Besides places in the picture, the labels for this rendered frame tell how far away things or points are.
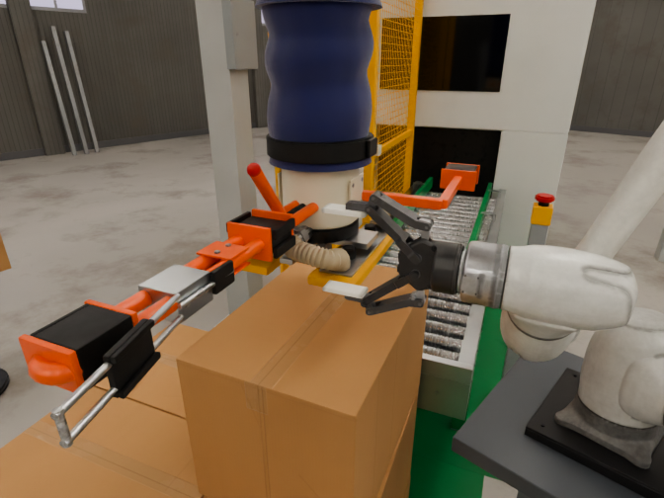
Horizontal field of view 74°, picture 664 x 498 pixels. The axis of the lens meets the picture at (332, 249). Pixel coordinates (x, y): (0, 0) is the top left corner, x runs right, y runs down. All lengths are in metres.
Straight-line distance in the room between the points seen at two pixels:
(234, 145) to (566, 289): 1.94
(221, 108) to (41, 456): 1.62
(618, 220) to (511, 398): 0.56
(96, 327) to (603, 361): 0.91
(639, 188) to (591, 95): 11.16
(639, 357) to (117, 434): 1.29
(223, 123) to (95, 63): 7.22
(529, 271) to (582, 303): 0.07
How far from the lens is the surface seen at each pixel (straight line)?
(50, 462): 1.47
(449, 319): 1.88
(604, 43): 11.94
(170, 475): 1.31
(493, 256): 0.62
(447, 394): 1.58
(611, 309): 0.63
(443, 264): 0.62
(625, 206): 0.82
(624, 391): 1.06
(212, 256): 0.67
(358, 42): 0.87
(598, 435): 1.14
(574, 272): 0.62
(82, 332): 0.52
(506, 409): 1.18
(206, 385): 0.97
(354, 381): 0.88
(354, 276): 0.86
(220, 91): 2.33
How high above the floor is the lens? 1.51
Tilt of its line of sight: 23 degrees down
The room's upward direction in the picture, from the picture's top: straight up
